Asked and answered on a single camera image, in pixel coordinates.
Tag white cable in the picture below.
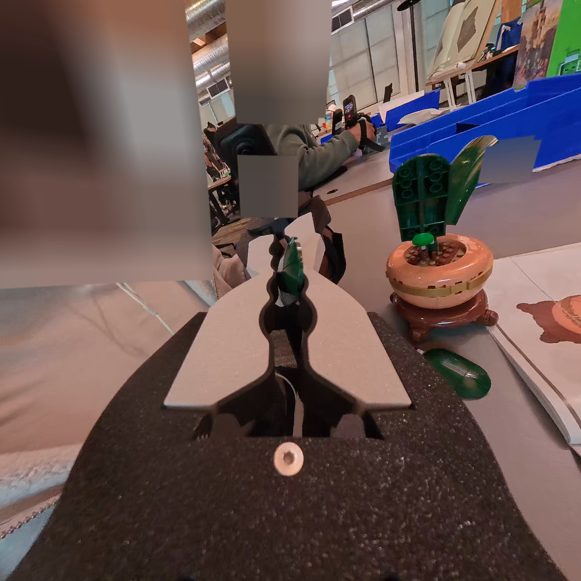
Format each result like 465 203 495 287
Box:
116 281 305 437

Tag building instruction booklet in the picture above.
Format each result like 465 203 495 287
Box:
488 243 581 458

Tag toy flower pot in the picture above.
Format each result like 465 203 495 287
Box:
386 234 500 343

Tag blue plastic bin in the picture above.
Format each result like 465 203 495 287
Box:
320 88 442 146
388 75 581 188

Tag green toy set box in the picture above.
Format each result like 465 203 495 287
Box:
513 0 581 91

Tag wooden easel with board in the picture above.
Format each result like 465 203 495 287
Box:
426 0 502 106

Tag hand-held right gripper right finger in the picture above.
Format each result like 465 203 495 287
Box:
300 271 413 415

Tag black floor lamp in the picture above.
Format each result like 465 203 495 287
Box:
397 0 425 94

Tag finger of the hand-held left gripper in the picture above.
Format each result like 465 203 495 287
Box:
247 236 277 279
295 213 327 275

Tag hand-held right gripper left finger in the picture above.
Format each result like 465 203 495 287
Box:
163 271 277 409

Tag white bag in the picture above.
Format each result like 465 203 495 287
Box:
397 108 441 125

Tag brown-edged grey desk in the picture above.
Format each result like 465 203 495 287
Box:
313 150 398 206

